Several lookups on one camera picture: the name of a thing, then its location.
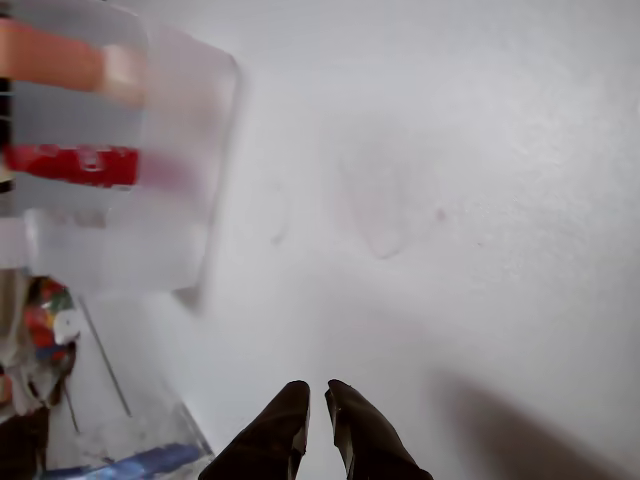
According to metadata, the clear crystal organizer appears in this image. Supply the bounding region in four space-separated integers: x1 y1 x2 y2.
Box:
0 279 217 480

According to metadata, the red hand cream tube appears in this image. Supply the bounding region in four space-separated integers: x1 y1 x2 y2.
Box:
3 142 201 194

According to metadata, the frosted white plastic bin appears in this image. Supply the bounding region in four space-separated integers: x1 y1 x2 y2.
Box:
0 0 241 306

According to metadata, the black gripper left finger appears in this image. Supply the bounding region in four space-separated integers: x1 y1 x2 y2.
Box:
198 379 311 480

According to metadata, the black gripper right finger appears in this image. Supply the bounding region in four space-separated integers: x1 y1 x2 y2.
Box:
324 378 434 480

